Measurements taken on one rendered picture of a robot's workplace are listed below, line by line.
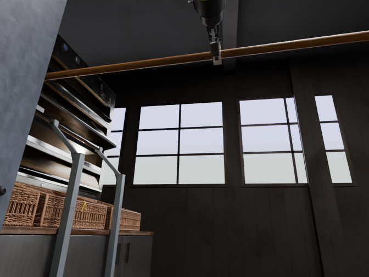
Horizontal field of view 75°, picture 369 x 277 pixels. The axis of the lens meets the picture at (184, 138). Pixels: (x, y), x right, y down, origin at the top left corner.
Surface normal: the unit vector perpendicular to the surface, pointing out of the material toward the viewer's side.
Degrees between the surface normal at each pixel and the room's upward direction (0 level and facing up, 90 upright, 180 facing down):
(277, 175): 90
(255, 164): 90
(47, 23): 90
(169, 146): 90
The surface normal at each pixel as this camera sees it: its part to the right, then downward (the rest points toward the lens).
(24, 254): 0.97, -0.07
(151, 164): -0.16, -0.37
